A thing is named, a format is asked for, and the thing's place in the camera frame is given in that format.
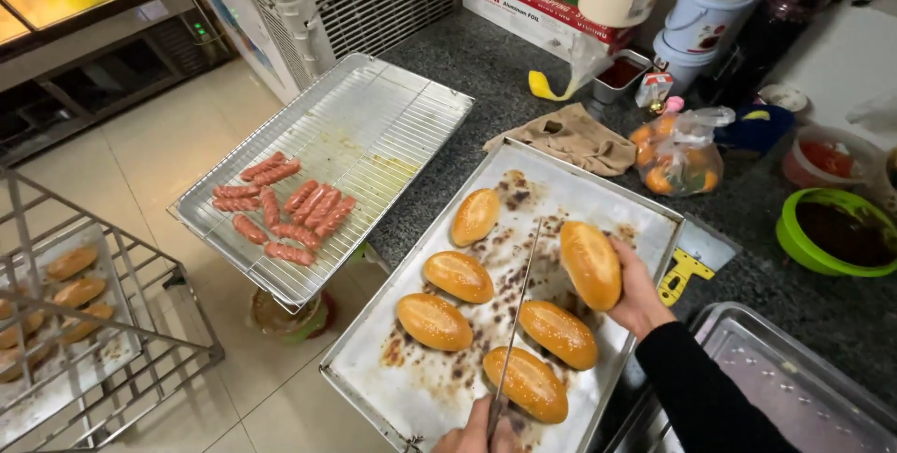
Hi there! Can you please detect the heated display cabinet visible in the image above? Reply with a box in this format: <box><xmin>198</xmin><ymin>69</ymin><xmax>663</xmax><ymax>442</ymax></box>
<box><xmin>0</xmin><ymin>0</ymin><xmax>236</xmax><ymax>167</ymax></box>

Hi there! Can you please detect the white plastic bucket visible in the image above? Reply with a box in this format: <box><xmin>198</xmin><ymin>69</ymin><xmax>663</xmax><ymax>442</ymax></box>
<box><xmin>652</xmin><ymin>29</ymin><xmax>717</xmax><ymax>97</ymax></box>

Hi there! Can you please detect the white cutting board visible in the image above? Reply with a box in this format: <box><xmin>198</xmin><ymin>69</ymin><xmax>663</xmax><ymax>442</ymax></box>
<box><xmin>767</xmin><ymin>1</ymin><xmax>897</xmax><ymax>154</ymax></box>

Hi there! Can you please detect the steel baking tray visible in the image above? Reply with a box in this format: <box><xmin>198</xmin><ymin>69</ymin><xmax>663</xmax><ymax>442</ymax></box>
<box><xmin>319</xmin><ymin>136</ymin><xmax>686</xmax><ymax>453</ymax></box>

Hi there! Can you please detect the person's right hand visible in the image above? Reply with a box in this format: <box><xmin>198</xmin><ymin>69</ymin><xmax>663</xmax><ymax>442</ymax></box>
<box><xmin>605</xmin><ymin>236</ymin><xmax>678</xmax><ymax>342</ymax></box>

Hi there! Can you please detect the small white bowl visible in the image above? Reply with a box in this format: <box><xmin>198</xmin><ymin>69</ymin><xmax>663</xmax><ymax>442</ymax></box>
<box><xmin>758</xmin><ymin>83</ymin><xmax>810</xmax><ymax>115</ymax></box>

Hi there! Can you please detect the pink bowl with red filling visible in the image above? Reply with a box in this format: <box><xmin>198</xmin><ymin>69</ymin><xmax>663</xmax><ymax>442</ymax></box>
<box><xmin>782</xmin><ymin>124</ymin><xmax>887</xmax><ymax>190</ymax></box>

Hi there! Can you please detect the dark blue cloth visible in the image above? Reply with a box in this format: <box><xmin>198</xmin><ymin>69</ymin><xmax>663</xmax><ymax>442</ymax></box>
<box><xmin>714</xmin><ymin>103</ymin><xmax>797</xmax><ymax>157</ymax></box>

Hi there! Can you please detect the pile of grilled sausages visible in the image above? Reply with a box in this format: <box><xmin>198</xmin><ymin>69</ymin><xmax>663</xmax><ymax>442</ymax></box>
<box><xmin>212</xmin><ymin>152</ymin><xmax>358</xmax><ymax>268</ymax></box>

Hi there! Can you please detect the small white red carton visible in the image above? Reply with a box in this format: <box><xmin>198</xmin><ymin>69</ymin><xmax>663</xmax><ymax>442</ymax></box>
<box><xmin>635</xmin><ymin>72</ymin><xmax>674</xmax><ymax>110</ymax></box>

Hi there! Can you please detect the steel tray with wire rack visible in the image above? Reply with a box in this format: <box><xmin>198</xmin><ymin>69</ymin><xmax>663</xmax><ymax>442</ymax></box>
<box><xmin>167</xmin><ymin>52</ymin><xmax>476</xmax><ymax>315</ymax></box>

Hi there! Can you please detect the clear and yellow plastic bag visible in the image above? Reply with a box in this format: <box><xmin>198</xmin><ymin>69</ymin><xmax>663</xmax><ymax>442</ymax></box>
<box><xmin>527</xmin><ymin>33</ymin><xmax>614</xmax><ymax>102</ymax></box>

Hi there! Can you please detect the steel scraper with yellow handle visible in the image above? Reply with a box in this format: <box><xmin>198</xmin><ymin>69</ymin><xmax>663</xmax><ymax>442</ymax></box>
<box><xmin>656</xmin><ymin>215</ymin><xmax>743</xmax><ymax>307</ymax></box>

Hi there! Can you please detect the empty steel tray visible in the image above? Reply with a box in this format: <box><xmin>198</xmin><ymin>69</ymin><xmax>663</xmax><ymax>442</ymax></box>
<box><xmin>603</xmin><ymin>302</ymin><xmax>897</xmax><ymax>453</ymax></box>

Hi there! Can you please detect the dark thermos flask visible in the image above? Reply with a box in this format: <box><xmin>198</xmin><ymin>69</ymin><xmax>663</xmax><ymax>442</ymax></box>
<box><xmin>701</xmin><ymin>0</ymin><xmax>847</xmax><ymax>108</ymax></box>

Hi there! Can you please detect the small steel sauce container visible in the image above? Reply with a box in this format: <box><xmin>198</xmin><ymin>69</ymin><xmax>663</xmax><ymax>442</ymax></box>
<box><xmin>593</xmin><ymin>49</ymin><xmax>654</xmax><ymax>105</ymax></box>

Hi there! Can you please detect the brown cloth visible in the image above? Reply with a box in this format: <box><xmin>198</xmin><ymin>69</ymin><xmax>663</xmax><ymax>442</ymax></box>
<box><xmin>483</xmin><ymin>103</ymin><xmax>638</xmax><ymax>178</ymax></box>

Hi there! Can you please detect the golden sesame bread roll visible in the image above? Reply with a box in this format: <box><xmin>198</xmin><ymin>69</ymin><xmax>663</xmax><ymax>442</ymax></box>
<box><xmin>559</xmin><ymin>220</ymin><xmax>623</xmax><ymax>312</ymax></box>
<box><xmin>396</xmin><ymin>292</ymin><xmax>475</xmax><ymax>352</ymax></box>
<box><xmin>450</xmin><ymin>188</ymin><xmax>501</xmax><ymax>248</ymax></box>
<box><xmin>423</xmin><ymin>250</ymin><xmax>496</xmax><ymax>304</ymax></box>
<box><xmin>483</xmin><ymin>347</ymin><xmax>569</xmax><ymax>425</ymax></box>
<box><xmin>517</xmin><ymin>299</ymin><xmax>598</xmax><ymax>371</ymax></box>

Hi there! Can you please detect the long steel bread knife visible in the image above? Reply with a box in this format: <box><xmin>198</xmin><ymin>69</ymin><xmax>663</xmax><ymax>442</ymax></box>
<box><xmin>486</xmin><ymin>218</ymin><xmax>544</xmax><ymax>444</ymax></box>

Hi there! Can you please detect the plastic bag of oranges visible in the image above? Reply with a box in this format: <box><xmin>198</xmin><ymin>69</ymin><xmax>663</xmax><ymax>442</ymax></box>
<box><xmin>628</xmin><ymin>106</ymin><xmax>737</xmax><ymax>198</ymax></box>

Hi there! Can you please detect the metal rack with bread trays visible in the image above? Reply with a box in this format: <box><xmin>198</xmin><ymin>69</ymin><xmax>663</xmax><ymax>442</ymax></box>
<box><xmin>0</xmin><ymin>166</ymin><xmax>226</xmax><ymax>453</ymax></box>

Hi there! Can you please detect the white bucket with blue lid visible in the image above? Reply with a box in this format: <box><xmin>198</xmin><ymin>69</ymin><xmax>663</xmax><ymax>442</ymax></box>
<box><xmin>663</xmin><ymin>0</ymin><xmax>764</xmax><ymax>55</ymax></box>

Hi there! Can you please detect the person's left hand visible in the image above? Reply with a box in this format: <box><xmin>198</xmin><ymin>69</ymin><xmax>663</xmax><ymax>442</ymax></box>
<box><xmin>431</xmin><ymin>396</ymin><xmax>525</xmax><ymax>453</ymax></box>

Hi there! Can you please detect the green bowl with dark sauce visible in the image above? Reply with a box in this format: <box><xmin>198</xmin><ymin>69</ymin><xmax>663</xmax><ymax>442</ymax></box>
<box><xmin>775</xmin><ymin>187</ymin><xmax>897</xmax><ymax>279</ymax></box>

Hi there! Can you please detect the stained baking paper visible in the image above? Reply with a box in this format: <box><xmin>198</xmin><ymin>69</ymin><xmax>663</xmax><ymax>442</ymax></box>
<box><xmin>329</xmin><ymin>148</ymin><xmax>678</xmax><ymax>453</ymax></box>

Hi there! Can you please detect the round stool with green rim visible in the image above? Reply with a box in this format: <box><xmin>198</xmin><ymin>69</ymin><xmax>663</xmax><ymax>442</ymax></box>
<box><xmin>250</xmin><ymin>288</ymin><xmax>337</xmax><ymax>343</ymax></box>

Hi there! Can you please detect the red white foil box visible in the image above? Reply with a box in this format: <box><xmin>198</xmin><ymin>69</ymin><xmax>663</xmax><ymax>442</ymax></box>
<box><xmin>459</xmin><ymin>0</ymin><xmax>636</xmax><ymax>63</ymax></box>

